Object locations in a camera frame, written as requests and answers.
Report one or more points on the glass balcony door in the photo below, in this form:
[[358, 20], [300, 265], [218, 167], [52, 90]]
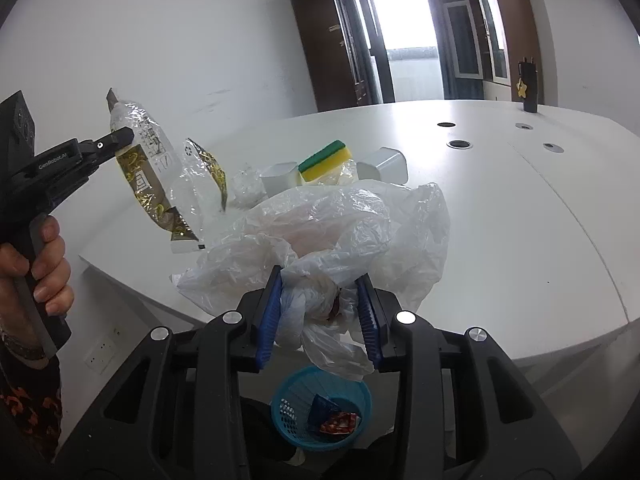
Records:
[[405, 35]]

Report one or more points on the dark curtain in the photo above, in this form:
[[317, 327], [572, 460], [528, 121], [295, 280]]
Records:
[[437, 25]]

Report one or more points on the blue plastic basket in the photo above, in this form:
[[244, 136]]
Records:
[[295, 390]]

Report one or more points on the dark brown wooden cabinet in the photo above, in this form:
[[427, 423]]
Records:
[[325, 45]]

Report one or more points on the white square plastic cup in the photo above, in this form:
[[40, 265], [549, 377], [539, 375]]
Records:
[[385, 162], [277, 177]]

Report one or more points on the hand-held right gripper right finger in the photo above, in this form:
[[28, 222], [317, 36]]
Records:
[[369, 320]]

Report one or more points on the green and yellow sponge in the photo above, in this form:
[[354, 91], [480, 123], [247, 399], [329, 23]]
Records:
[[325, 157]]

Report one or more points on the crumpled clear plastic film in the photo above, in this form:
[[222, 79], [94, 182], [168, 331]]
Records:
[[245, 185]]

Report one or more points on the clear plastic wrap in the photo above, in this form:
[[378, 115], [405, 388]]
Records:
[[345, 177]]

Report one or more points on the white wall socket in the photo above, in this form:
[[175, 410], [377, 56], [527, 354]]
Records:
[[102, 352]]

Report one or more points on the white plastic bag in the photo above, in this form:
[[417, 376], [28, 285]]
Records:
[[350, 220]]

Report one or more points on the brown cabinet with glass doors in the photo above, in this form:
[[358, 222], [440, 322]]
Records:
[[505, 35]]

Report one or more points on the blue snack wrapper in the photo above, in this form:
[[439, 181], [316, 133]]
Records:
[[322, 407]]

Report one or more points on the person's left hand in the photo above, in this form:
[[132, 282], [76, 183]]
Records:
[[52, 270]]

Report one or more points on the black bottle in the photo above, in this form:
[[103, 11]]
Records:
[[529, 85]]

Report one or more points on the yellow star charm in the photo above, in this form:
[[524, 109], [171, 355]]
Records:
[[522, 88]]

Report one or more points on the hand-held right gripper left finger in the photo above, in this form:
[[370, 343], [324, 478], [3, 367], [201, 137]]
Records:
[[267, 320]]

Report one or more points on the person's left forearm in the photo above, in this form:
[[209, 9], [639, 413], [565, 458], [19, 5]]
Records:
[[30, 405]]

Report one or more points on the gold and clear plastic wrapper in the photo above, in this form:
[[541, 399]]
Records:
[[145, 180]]

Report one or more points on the red snack wrapper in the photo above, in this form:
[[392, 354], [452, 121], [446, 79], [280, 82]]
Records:
[[340, 424]]

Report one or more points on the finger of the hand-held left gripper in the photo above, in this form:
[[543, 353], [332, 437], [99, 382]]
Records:
[[111, 142]]

